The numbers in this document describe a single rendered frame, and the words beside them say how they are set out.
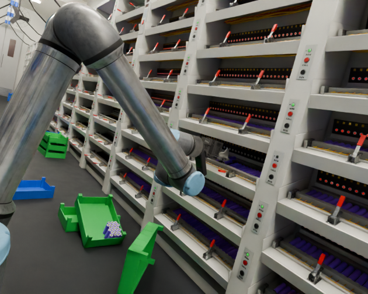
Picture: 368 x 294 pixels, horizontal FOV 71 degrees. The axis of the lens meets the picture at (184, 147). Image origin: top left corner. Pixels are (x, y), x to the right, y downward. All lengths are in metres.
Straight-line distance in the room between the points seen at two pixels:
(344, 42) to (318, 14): 0.15
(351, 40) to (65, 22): 0.83
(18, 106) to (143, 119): 0.32
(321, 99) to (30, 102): 0.87
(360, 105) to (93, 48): 0.76
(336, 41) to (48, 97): 0.89
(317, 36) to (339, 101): 0.25
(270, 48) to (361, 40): 0.32
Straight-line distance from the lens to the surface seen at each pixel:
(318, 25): 1.08
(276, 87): 1.15
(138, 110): 0.73
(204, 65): 1.53
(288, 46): 1.11
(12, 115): 0.79
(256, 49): 1.20
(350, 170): 0.90
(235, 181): 1.11
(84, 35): 0.68
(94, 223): 1.55
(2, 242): 0.70
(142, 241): 1.16
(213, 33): 1.58
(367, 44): 0.99
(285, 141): 0.99
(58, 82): 0.78
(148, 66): 2.12
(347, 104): 0.94
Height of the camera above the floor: 0.73
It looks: 6 degrees down
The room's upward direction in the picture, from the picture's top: 15 degrees clockwise
